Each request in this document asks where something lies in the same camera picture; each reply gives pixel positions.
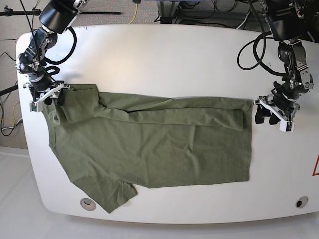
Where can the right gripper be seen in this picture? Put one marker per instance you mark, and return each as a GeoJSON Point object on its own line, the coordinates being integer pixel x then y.
{"type": "Point", "coordinates": [48, 92]}

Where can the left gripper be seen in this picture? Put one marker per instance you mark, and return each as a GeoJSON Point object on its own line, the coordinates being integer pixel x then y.
{"type": "Point", "coordinates": [276, 107]}

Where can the olive green T-shirt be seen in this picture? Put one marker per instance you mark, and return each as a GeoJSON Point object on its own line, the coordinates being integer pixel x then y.
{"type": "Point", "coordinates": [108, 143]}

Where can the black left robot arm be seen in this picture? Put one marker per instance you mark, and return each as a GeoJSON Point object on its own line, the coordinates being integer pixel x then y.
{"type": "Point", "coordinates": [290, 22]}

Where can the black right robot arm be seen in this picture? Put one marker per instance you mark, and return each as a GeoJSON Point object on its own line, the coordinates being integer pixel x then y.
{"type": "Point", "coordinates": [33, 63]}

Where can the red triangle sticker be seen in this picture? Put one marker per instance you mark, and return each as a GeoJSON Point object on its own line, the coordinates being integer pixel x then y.
{"type": "Point", "coordinates": [316, 168]}

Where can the black tripod stand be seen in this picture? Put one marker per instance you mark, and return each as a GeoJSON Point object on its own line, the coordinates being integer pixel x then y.
{"type": "Point", "coordinates": [20, 13]}

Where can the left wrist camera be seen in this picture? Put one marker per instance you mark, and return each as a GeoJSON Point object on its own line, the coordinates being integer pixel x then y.
{"type": "Point", "coordinates": [286, 126]}

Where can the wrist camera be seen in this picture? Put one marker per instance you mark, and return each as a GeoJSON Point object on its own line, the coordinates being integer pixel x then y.
{"type": "Point", "coordinates": [286, 126]}
{"type": "Point", "coordinates": [36, 106]}

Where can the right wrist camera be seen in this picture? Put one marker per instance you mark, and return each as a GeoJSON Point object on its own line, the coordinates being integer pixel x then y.
{"type": "Point", "coordinates": [36, 106]}

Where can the right table cable grommet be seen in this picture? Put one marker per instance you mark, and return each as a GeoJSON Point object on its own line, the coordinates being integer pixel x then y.
{"type": "Point", "coordinates": [302, 202]}

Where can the table cable grommet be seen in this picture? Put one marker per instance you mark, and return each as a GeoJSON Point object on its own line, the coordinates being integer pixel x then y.
{"type": "Point", "coordinates": [302, 202]}
{"type": "Point", "coordinates": [88, 204]}

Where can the left table cable grommet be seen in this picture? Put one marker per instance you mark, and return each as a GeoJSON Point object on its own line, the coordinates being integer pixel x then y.
{"type": "Point", "coordinates": [88, 204]}

